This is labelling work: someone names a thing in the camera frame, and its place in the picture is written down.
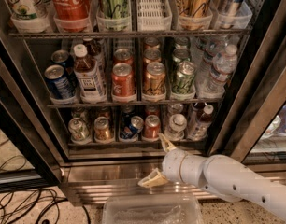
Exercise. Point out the left glass fridge door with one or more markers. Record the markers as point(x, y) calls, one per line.
point(25, 162)

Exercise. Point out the gold can middle front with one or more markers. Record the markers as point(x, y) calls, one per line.
point(154, 79)

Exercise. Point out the tea bottle middle rear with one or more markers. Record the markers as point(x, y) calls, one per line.
point(95, 50)

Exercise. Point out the blue can behind door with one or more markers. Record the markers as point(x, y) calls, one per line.
point(282, 127)

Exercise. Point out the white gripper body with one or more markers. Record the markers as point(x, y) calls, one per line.
point(171, 167)

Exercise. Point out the green can top shelf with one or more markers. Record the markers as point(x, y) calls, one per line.
point(115, 12)

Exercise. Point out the red coke can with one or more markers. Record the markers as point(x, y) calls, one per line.
point(123, 80)
point(123, 56)
point(152, 110)
point(152, 127)

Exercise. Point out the green white can bottom rear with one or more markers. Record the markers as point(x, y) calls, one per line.
point(80, 112)

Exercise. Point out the stainless steel fridge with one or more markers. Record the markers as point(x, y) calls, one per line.
point(93, 172)

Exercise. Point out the clear water bottle bottom front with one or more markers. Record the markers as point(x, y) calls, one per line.
point(174, 130)

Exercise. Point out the glass fridge door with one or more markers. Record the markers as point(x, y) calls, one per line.
point(25, 162)
point(256, 93)

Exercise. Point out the water bottle middle rear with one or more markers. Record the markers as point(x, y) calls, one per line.
point(198, 48)

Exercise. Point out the orange can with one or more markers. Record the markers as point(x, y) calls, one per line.
point(102, 129)
point(104, 111)

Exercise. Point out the green can middle front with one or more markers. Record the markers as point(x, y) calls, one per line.
point(184, 77)

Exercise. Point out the green white can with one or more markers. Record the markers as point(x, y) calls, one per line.
point(78, 129)
point(80, 112)

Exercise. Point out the red coke can middle front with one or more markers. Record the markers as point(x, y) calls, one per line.
point(123, 80)

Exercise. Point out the water bottle middle front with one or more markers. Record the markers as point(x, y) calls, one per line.
point(223, 65)

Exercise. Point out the red coke can bottom front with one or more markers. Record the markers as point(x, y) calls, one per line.
point(152, 127)

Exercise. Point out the green can middle rear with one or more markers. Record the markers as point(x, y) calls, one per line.
point(182, 42)

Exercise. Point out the tea bottle bottom rear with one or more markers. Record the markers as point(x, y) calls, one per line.
point(195, 107)

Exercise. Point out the gold can top shelf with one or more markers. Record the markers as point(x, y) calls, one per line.
point(193, 14)

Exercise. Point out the red coke can bottom rear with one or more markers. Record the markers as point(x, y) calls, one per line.
point(152, 110)

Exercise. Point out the tea bottle middle front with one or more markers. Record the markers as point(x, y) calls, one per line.
point(87, 72)

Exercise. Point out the green white can bottom front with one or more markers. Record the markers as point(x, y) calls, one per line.
point(78, 129)

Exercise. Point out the blue pepsi can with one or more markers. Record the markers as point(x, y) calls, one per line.
point(132, 127)
point(63, 58)
point(58, 82)
point(127, 111)

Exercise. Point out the clear water bottle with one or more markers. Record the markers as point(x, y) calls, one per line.
point(174, 108)
point(174, 130)

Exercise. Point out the tea bottle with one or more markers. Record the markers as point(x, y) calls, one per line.
point(87, 72)
point(198, 125)
point(195, 107)
point(95, 50)

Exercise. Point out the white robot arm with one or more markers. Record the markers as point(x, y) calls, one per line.
point(219, 175)

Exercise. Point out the clear plastic bin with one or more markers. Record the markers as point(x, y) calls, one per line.
point(153, 209)

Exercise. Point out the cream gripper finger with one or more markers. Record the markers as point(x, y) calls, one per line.
point(154, 179)
point(166, 144)

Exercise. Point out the tea bottle bottom front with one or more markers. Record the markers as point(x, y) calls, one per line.
point(198, 125)

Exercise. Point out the red coke can middle rear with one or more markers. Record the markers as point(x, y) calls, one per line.
point(123, 56)

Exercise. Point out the orange can bottom rear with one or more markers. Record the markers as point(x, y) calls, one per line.
point(104, 111)

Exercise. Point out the orange can bottom front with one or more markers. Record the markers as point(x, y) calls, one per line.
point(102, 129)

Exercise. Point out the gold can middle rear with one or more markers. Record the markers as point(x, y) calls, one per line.
point(151, 43)

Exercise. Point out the white can behind door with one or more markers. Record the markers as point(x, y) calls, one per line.
point(272, 127)

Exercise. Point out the right glass fridge door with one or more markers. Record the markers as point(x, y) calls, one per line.
point(256, 93)

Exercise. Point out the clear water bottle bottom rear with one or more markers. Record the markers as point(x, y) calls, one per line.
point(174, 108)

